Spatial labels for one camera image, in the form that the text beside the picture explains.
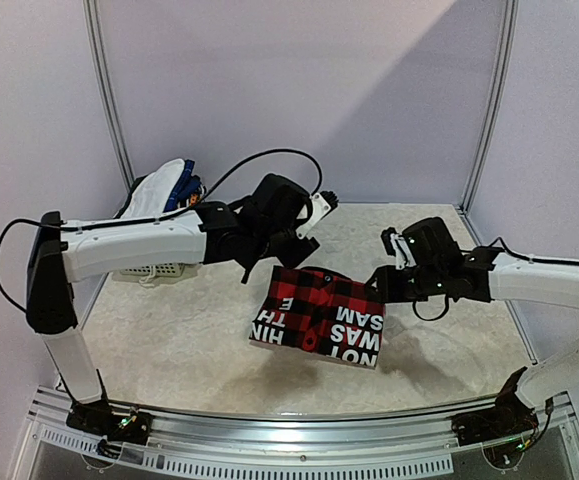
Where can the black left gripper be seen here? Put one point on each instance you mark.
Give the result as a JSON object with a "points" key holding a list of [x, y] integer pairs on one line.
{"points": [[293, 258]]}

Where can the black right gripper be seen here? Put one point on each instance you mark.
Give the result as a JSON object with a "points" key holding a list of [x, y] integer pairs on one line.
{"points": [[389, 279]]}

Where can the red black plaid shirt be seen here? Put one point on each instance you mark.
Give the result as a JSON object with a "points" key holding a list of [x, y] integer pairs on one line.
{"points": [[321, 312]]}

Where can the white garment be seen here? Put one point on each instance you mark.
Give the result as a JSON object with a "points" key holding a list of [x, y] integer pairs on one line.
{"points": [[150, 197]]}

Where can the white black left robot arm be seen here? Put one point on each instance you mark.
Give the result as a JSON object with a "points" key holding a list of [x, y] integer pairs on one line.
{"points": [[65, 253]]}

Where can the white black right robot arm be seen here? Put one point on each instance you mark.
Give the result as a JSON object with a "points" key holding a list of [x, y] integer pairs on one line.
{"points": [[545, 291]]}

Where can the white laundry basket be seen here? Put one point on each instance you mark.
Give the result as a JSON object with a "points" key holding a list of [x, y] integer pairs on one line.
{"points": [[165, 270]]}

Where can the blue patterned garment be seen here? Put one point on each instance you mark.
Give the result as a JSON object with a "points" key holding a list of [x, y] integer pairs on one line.
{"points": [[187, 191]]}

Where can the dark green garment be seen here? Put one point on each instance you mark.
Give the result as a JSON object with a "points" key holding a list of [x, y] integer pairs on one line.
{"points": [[136, 183]]}

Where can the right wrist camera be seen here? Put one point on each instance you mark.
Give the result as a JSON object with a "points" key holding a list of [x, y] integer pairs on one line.
{"points": [[427, 242]]}

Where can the aluminium front rail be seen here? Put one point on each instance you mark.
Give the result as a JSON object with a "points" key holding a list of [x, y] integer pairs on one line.
{"points": [[415, 444]]}

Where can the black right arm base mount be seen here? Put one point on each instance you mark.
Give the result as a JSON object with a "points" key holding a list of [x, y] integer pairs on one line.
{"points": [[508, 429]]}

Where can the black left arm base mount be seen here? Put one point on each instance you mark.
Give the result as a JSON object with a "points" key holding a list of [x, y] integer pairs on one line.
{"points": [[114, 429]]}

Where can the aluminium left corner post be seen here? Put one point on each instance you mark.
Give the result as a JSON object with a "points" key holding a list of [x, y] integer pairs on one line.
{"points": [[106, 91]]}

